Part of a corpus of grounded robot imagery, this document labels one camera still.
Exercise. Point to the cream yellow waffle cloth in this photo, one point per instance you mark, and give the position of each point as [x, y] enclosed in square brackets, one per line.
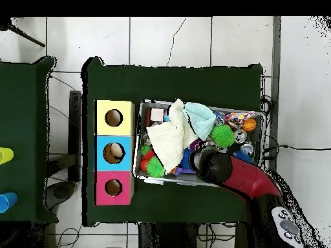
[165, 139]

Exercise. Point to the mint green waffle cloth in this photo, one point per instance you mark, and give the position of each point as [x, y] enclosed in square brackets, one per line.
[202, 119]

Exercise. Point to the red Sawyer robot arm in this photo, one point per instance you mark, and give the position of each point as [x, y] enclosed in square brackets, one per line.
[243, 175]

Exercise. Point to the clear mesh bin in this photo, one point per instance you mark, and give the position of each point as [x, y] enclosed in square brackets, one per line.
[135, 155]

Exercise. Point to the wooden box with three holes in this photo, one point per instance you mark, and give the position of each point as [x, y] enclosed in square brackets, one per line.
[114, 138]

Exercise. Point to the pale wooden cube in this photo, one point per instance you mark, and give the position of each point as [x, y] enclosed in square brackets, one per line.
[156, 114]

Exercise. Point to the dark blue spiky ball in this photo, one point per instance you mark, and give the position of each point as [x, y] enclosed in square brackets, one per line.
[185, 160]

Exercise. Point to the green spiky ball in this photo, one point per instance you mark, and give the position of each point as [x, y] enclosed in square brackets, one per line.
[155, 167]

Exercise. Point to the dark green table cloth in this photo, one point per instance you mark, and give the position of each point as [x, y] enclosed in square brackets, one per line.
[23, 113]
[181, 82]

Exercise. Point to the large green fuzzy ball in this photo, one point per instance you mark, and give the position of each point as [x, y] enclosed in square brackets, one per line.
[223, 136]

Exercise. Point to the black white soccer ball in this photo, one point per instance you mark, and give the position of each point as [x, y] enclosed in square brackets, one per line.
[240, 136]

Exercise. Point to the colourful polka dot fabric toy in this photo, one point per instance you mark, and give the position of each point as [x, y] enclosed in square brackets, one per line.
[238, 118]

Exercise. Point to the blue fuzzy ball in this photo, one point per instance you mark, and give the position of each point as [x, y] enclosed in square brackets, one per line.
[243, 155]

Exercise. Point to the orange basketball toy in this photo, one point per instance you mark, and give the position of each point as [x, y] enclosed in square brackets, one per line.
[250, 125]

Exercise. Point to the black equipment stand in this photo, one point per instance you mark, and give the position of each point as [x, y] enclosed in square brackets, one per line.
[75, 129]

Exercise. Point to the yellow plastic cup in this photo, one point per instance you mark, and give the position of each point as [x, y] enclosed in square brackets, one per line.
[5, 155]

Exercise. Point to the blue plastic cup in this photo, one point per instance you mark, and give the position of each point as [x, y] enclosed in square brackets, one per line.
[7, 202]

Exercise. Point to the black tripod leg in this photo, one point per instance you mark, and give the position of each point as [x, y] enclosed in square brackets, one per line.
[26, 36]

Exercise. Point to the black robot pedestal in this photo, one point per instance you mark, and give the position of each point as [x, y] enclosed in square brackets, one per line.
[170, 237]

